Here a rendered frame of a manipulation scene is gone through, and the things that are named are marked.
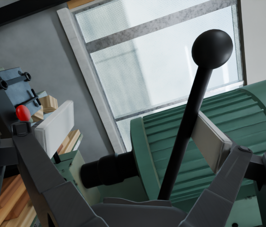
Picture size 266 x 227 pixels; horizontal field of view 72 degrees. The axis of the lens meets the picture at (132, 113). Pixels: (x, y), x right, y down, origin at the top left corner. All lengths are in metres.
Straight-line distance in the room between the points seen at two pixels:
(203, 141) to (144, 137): 0.15
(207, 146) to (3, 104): 0.31
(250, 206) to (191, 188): 0.13
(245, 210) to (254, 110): 0.19
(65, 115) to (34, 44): 1.63
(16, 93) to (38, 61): 1.41
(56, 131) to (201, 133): 0.13
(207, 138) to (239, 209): 0.27
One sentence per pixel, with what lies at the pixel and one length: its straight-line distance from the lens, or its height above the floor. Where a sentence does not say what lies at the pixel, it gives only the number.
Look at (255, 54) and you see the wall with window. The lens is 1.96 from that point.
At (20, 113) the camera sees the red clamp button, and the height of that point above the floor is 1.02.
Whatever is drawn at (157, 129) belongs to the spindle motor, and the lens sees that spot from 0.32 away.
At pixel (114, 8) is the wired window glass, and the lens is 1.72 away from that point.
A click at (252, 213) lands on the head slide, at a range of 0.44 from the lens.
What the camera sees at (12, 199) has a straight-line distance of 0.42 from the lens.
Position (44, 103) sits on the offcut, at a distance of 0.63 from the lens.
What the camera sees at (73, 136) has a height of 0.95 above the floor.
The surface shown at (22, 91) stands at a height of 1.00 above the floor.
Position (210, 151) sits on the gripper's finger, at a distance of 0.17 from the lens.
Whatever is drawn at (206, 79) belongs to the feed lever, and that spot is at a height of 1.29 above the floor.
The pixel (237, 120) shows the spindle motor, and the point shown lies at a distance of 0.33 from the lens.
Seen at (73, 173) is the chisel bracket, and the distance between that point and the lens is 0.38.
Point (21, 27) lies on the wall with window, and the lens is 1.84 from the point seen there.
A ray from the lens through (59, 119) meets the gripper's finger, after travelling 0.17.
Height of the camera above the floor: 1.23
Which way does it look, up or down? 5 degrees down
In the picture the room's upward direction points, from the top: 73 degrees clockwise
